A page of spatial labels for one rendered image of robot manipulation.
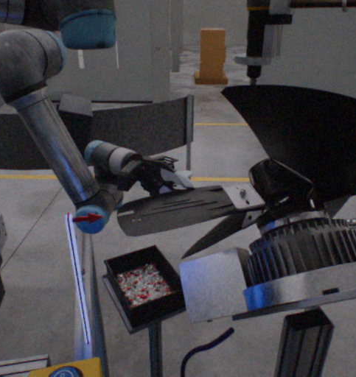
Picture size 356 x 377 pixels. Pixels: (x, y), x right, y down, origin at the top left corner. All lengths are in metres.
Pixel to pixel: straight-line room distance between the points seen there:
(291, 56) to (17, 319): 5.92
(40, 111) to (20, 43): 0.14
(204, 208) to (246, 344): 1.39
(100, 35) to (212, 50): 8.20
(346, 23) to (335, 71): 0.78
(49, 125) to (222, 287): 0.51
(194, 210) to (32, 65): 0.45
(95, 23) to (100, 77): 6.35
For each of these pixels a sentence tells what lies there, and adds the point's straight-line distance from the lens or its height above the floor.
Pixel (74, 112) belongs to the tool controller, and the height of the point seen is 1.24.
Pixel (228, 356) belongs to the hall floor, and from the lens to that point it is 1.93.
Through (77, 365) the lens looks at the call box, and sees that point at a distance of 0.58.
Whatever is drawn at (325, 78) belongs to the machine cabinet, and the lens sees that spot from 7.05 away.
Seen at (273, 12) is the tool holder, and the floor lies 1.53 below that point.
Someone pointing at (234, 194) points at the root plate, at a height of 1.19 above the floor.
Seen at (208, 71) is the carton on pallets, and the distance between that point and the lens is 8.73.
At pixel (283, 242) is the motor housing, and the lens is 0.65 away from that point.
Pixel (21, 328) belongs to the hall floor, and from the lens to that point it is 2.20.
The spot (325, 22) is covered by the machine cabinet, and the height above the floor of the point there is 1.41.
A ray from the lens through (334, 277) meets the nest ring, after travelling 0.61.
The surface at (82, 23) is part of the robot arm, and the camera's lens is 0.49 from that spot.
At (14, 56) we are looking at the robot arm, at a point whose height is 1.45.
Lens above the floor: 1.53
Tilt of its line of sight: 26 degrees down
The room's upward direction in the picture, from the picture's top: straight up
